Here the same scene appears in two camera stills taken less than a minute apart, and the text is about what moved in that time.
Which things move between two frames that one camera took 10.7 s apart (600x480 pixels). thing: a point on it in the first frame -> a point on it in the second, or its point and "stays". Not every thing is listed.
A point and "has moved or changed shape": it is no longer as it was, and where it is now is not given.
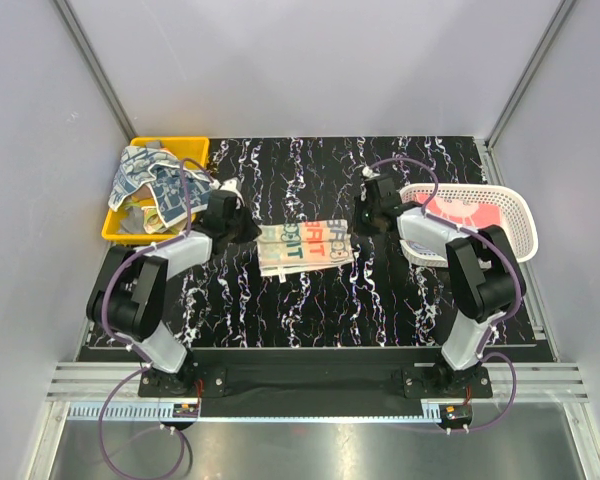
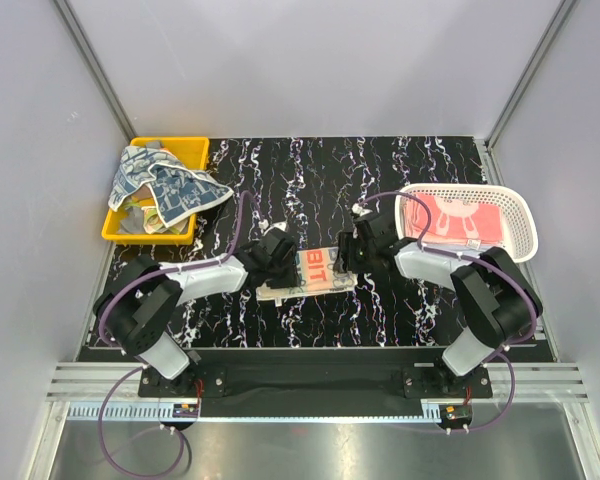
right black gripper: [360, 202] -> [346, 244]
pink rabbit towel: [466, 210] stays
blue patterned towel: [160, 170] stays
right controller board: [455, 414] stays
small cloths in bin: [139, 213] stays
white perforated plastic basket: [475, 206] stays
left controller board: [185, 410] stays
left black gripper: [251, 232] -> [291, 279]
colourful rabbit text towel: [295, 246] has moved or changed shape
